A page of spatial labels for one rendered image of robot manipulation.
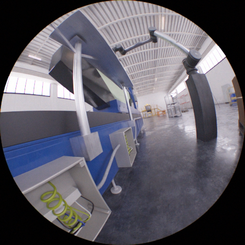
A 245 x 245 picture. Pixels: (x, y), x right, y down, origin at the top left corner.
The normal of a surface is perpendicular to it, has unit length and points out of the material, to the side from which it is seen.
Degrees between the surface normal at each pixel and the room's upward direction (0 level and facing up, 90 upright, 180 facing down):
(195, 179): 0
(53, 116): 90
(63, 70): 153
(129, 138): 90
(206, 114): 90
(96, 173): 90
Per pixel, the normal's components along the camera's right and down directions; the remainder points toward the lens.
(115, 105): -0.29, 0.08
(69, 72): 0.07, 0.91
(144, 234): -0.22, -0.97
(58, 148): 0.93, -0.21
